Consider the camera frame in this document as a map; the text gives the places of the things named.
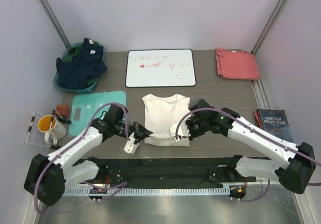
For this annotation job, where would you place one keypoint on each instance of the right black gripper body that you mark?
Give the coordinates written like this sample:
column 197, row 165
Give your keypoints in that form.
column 197, row 127

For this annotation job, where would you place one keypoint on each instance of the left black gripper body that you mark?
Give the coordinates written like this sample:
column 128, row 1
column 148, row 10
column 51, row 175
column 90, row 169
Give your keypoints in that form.
column 132, row 128

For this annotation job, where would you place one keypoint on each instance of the white printed t-shirt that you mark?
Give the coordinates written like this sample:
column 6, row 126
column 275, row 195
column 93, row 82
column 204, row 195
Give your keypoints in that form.
column 160, row 114

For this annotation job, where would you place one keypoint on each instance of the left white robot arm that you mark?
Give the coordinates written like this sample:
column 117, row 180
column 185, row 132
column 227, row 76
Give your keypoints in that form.
column 49, row 176

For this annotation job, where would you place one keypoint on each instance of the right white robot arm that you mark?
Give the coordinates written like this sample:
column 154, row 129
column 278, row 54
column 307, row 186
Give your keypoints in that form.
column 290, row 164

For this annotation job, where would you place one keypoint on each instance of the teal cutting board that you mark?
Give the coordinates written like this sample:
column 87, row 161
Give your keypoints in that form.
column 85, row 105

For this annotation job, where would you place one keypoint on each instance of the white dry-erase board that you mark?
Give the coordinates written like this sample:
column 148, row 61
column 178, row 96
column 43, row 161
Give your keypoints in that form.
column 160, row 68

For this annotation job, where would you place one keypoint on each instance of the small brown red object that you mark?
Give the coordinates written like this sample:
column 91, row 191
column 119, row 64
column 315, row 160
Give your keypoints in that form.
column 63, row 110

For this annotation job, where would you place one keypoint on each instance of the folded pink t-shirt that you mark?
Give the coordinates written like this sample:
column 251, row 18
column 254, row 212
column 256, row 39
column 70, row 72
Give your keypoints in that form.
column 236, row 65

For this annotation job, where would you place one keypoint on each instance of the Nineteen Eighty-Four book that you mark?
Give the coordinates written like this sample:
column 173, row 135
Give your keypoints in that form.
column 274, row 122

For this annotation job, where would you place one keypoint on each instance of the black marker pen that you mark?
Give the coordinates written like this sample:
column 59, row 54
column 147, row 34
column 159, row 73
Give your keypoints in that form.
column 55, row 147

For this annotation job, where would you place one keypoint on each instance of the white mug orange inside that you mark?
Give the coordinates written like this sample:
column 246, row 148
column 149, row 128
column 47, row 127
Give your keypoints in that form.
column 52, row 129

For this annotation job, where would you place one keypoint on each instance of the navy blue t-shirt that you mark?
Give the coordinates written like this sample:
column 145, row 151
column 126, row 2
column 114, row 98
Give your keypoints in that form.
column 80, row 68

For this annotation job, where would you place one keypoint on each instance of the teal laundry basket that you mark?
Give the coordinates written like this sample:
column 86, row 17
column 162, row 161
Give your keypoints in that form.
column 62, row 83

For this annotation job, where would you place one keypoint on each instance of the green t-shirt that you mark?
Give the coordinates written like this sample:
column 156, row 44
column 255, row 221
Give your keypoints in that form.
column 74, row 51

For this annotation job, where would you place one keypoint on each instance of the clear acrylic sheet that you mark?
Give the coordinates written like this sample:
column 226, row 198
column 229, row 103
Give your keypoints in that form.
column 34, row 136

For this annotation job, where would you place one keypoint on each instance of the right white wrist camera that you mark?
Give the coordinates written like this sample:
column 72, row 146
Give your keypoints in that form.
column 179, row 132

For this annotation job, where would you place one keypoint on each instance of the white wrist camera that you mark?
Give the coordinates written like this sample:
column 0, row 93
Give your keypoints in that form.
column 131, row 146
column 179, row 132

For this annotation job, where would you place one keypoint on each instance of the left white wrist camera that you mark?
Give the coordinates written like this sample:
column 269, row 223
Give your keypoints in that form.
column 131, row 146

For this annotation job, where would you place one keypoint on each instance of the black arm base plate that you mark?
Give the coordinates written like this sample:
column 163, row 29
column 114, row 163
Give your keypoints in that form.
column 168, row 173

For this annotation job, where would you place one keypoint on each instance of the white slotted cable duct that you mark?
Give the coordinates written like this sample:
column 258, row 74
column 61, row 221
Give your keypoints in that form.
column 89, row 191

